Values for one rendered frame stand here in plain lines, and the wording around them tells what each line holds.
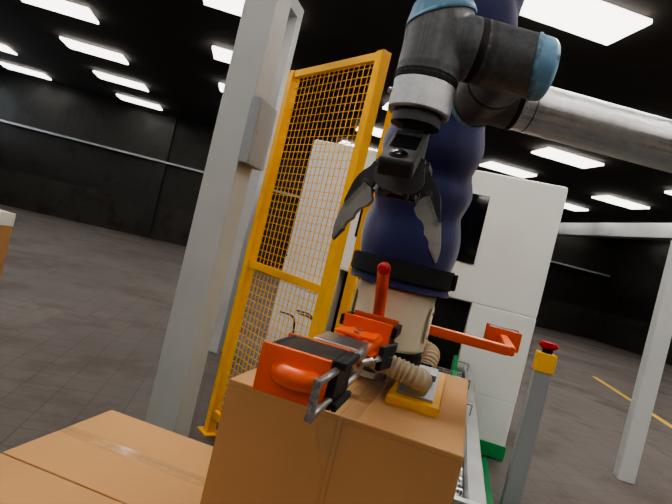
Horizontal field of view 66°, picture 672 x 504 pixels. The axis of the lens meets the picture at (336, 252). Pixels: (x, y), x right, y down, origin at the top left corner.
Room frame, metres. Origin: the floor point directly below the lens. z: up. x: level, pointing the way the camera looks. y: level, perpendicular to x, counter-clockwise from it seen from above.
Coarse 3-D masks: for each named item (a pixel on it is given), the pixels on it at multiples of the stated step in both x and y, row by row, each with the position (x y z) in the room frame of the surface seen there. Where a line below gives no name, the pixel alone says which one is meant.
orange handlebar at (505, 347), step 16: (352, 336) 0.80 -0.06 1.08; (368, 336) 0.76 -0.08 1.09; (448, 336) 1.13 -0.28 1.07; (464, 336) 1.12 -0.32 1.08; (368, 352) 0.72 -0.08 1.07; (496, 352) 1.10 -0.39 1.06; (512, 352) 1.10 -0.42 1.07; (272, 368) 0.51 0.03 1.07; (288, 368) 0.50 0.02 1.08; (288, 384) 0.49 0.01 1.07; (304, 384) 0.49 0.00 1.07
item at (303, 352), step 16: (288, 336) 0.57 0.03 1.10; (304, 336) 0.59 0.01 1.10; (272, 352) 0.51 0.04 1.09; (288, 352) 0.51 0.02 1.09; (304, 352) 0.51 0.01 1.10; (320, 352) 0.53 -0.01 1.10; (336, 352) 0.55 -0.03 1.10; (304, 368) 0.50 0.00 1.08; (320, 368) 0.50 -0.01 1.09; (256, 384) 0.52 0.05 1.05; (272, 384) 0.51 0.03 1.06; (304, 400) 0.50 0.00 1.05; (320, 400) 0.50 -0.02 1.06
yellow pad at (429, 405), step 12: (396, 384) 1.03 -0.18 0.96; (432, 384) 1.09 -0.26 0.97; (444, 384) 1.16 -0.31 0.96; (396, 396) 0.95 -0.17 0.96; (408, 396) 0.96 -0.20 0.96; (420, 396) 0.96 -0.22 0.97; (432, 396) 0.99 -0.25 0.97; (408, 408) 0.94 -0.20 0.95; (420, 408) 0.94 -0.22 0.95; (432, 408) 0.93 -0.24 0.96
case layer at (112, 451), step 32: (96, 416) 1.52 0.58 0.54; (128, 416) 1.57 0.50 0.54; (32, 448) 1.26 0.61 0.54; (64, 448) 1.29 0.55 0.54; (96, 448) 1.33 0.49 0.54; (128, 448) 1.37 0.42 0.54; (160, 448) 1.42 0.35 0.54; (192, 448) 1.46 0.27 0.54; (0, 480) 1.10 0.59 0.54; (32, 480) 1.13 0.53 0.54; (64, 480) 1.16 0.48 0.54; (96, 480) 1.19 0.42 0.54; (128, 480) 1.22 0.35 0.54; (160, 480) 1.25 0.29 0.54; (192, 480) 1.29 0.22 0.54
